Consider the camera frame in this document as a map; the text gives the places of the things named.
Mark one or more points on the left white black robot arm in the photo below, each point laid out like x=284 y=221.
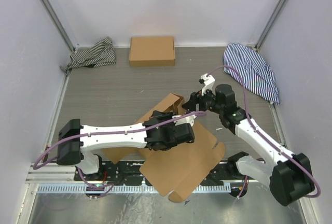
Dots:
x=162 y=131

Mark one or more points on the blue white striped cloth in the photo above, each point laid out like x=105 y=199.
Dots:
x=248 y=66

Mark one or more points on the grey striped cloth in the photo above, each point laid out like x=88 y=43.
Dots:
x=100 y=54

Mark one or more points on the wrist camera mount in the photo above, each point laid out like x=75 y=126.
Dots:
x=178 y=120
x=207 y=80

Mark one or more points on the slotted cable duct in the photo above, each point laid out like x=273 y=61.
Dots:
x=83 y=188

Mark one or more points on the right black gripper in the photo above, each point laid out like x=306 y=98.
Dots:
x=196 y=98

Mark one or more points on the cardboard box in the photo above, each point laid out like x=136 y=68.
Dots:
x=202 y=155
x=152 y=51

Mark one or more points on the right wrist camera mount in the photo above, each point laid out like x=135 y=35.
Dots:
x=207 y=80

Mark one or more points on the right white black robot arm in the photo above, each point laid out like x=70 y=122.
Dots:
x=287 y=175

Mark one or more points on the aluminium front rail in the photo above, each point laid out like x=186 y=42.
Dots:
x=53 y=172

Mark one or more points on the aluminium corner post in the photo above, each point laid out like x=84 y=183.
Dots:
x=272 y=19
x=59 y=26

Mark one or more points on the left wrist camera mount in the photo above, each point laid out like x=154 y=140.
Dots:
x=178 y=120

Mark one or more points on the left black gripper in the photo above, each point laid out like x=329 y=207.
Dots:
x=162 y=115

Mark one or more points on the folded cardboard box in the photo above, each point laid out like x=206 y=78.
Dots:
x=152 y=51

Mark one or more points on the right aluminium corner post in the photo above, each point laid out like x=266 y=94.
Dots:
x=272 y=19

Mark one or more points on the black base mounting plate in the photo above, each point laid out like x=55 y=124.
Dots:
x=128 y=173

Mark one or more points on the left aluminium corner post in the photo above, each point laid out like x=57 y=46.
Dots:
x=59 y=26

